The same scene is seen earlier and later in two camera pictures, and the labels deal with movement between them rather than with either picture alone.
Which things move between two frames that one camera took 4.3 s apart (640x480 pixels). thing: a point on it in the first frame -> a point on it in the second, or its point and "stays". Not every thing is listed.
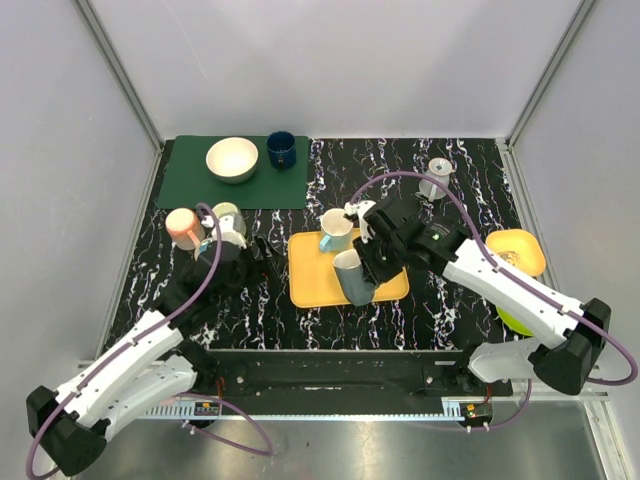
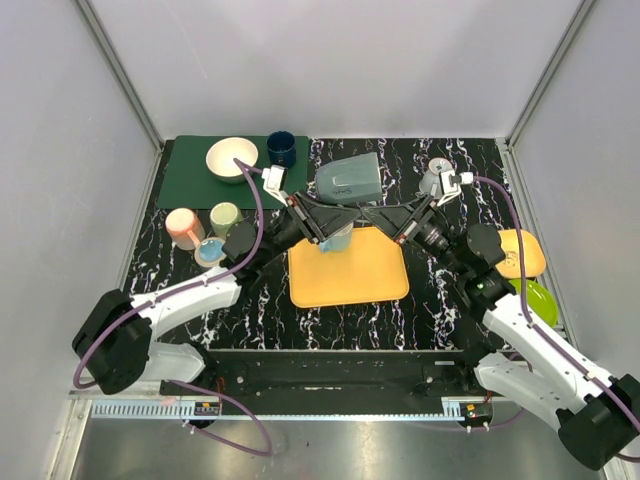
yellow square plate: [518, 247] stays
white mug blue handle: [336, 230] stays
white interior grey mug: [357, 288] -> [355, 179]
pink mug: [184, 228] stays
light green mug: [227, 208] stays
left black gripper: [248, 257] -> [304, 216]
